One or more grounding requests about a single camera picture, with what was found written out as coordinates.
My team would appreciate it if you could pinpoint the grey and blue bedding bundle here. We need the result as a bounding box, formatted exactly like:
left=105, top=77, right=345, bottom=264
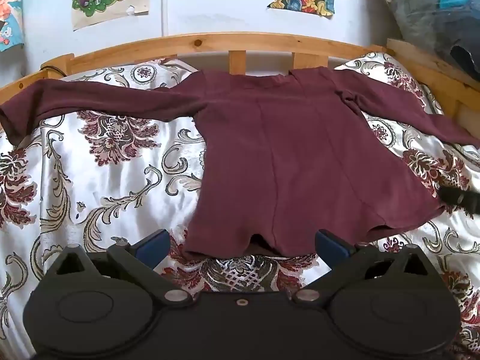
left=371, top=0, right=480, bottom=81

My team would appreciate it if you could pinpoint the wooden bed headboard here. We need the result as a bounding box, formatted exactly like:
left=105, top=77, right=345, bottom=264
left=0, top=32, right=480, bottom=137

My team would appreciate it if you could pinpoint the white wall pipe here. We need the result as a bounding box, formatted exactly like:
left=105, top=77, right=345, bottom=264
left=160, top=0, right=173, bottom=39

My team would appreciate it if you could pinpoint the floral satin pillow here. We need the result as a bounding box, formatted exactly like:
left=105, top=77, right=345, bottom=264
left=334, top=52, right=447, bottom=119

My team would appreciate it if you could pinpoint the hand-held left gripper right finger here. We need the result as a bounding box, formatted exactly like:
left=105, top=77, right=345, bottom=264
left=292, top=229, right=437, bottom=304

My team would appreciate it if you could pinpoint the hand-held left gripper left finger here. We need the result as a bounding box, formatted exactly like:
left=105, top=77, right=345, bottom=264
left=45, top=229, right=194, bottom=305

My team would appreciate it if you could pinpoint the cartoon poster with blue dress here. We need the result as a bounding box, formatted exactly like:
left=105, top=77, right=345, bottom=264
left=0, top=0, right=25, bottom=52

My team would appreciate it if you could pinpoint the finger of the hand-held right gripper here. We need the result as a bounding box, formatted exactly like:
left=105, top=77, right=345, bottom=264
left=438, top=185, right=480, bottom=215

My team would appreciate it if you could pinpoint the maroon long-sleeved shirt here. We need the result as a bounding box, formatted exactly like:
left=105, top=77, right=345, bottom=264
left=0, top=65, right=480, bottom=261

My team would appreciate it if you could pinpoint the floral satin bedspread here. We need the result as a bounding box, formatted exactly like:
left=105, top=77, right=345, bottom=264
left=0, top=52, right=480, bottom=360

